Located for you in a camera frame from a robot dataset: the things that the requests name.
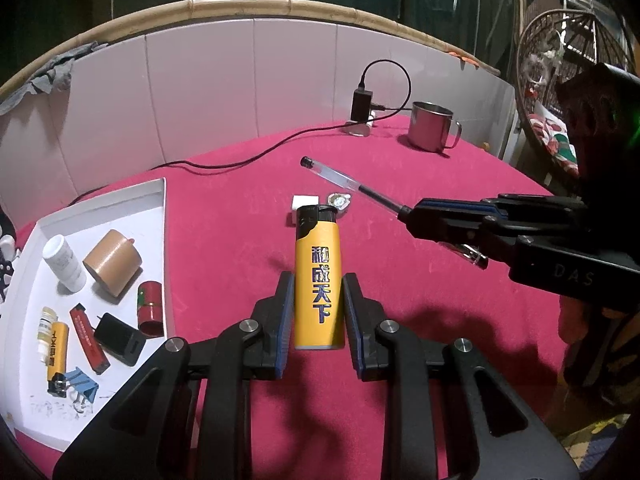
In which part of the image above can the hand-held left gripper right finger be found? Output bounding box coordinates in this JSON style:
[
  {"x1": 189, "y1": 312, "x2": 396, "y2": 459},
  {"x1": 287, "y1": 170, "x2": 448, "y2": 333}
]
[{"x1": 341, "y1": 272, "x2": 581, "y2": 480}]

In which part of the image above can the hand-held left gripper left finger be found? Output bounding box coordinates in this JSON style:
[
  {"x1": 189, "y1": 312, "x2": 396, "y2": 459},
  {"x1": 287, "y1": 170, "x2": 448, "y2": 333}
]
[{"x1": 52, "y1": 270, "x2": 296, "y2": 480}]

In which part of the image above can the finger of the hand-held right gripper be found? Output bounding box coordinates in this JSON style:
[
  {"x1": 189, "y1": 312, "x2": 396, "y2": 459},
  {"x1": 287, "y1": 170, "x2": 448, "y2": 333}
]
[
  {"x1": 411, "y1": 192, "x2": 592, "y2": 222},
  {"x1": 406, "y1": 216, "x2": 522, "y2": 262}
]

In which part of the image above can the yellow lighter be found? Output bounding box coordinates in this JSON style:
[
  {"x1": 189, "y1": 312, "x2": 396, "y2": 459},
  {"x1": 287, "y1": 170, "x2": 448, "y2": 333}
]
[
  {"x1": 46, "y1": 321, "x2": 70, "y2": 397},
  {"x1": 292, "y1": 205, "x2": 347, "y2": 351}
]

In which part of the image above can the clear black ballpoint pen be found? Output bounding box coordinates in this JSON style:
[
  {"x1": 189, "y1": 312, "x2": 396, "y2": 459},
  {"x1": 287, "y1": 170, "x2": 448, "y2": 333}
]
[{"x1": 300, "y1": 156, "x2": 488, "y2": 268}]

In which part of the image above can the red cylindrical can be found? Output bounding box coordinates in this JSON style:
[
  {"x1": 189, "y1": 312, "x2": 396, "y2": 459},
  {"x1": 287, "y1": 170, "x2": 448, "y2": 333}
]
[{"x1": 136, "y1": 281, "x2": 165, "y2": 336}]

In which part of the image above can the black binder clip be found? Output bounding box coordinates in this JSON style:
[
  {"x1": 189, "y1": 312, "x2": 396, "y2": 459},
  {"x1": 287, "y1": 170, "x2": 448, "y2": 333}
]
[{"x1": 94, "y1": 312, "x2": 147, "y2": 366}]

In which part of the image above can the white tray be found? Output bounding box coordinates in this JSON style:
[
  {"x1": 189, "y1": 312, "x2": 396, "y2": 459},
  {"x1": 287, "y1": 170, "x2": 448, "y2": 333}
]
[{"x1": 0, "y1": 176, "x2": 176, "y2": 453}]

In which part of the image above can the red box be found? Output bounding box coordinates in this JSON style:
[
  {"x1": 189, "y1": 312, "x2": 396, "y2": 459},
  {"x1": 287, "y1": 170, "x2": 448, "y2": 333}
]
[{"x1": 69, "y1": 304, "x2": 111, "y2": 373}]

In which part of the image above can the blue binder clip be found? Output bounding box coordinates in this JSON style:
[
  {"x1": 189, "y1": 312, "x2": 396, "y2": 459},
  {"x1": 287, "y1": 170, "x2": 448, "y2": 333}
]
[{"x1": 52, "y1": 367, "x2": 98, "y2": 403}]

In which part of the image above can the small white labelled bottle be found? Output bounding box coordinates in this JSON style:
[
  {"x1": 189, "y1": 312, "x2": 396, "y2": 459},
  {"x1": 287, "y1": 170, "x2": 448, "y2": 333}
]
[{"x1": 35, "y1": 307, "x2": 60, "y2": 363}]

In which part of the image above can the steel mug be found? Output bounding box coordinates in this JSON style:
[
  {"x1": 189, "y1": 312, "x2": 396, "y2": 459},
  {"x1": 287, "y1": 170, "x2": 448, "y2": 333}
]
[{"x1": 406, "y1": 101, "x2": 463, "y2": 153}]

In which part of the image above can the white cube charger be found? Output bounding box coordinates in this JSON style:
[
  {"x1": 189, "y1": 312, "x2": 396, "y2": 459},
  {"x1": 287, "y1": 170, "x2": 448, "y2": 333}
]
[{"x1": 290, "y1": 194, "x2": 321, "y2": 226}]

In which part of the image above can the red white printed cushion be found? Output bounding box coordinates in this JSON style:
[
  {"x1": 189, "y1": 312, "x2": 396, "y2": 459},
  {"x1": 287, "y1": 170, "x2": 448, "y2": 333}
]
[{"x1": 527, "y1": 112, "x2": 581, "y2": 178}]

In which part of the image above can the black power adapter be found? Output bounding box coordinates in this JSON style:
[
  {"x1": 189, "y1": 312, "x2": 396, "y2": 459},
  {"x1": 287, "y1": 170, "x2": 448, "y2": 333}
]
[{"x1": 350, "y1": 89, "x2": 373, "y2": 122}]

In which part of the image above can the patterned floor mat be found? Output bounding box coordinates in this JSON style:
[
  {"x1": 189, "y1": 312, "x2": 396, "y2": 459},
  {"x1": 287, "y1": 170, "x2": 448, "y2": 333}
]
[{"x1": 560, "y1": 412, "x2": 633, "y2": 471}]

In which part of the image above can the brown tape roll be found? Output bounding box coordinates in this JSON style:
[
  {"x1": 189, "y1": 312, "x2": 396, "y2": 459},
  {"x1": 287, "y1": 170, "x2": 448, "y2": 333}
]
[{"x1": 82, "y1": 229, "x2": 142, "y2": 297}]

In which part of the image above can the wicker hanging chair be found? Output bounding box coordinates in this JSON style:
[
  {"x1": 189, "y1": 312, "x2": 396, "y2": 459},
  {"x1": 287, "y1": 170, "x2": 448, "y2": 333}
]
[{"x1": 515, "y1": 0, "x2": 640, "y2": 196}]

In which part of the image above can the white plastic bottle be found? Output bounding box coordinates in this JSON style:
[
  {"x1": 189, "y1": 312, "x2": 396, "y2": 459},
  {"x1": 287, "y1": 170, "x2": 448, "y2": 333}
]
[{"x1": 42, "y1": 236, "x2": 88, "y2": 292}]

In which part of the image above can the black white printed cloth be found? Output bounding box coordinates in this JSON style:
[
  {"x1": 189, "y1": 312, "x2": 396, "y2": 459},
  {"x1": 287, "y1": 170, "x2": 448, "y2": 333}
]
[{"x1": 0, "y1": 205, "x2": 23, "y2": 306}]

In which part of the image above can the grey rag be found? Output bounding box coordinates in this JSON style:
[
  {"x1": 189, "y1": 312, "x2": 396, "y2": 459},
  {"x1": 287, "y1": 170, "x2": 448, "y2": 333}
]
[{"x1": 0, "y1": 41, "x2": 108, "y2": 116}]

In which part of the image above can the black cable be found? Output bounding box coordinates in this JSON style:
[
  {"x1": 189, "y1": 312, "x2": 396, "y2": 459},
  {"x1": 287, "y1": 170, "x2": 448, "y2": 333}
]
[{"x1": 67, "y1": 59, "x2": 413, "y2": 206}]

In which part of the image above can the bamboo rail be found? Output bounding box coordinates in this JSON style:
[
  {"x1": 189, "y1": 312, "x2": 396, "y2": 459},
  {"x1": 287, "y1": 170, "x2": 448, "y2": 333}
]
[{"x1": 0, "y1": 0, "x2": 501, "y2": 106}]

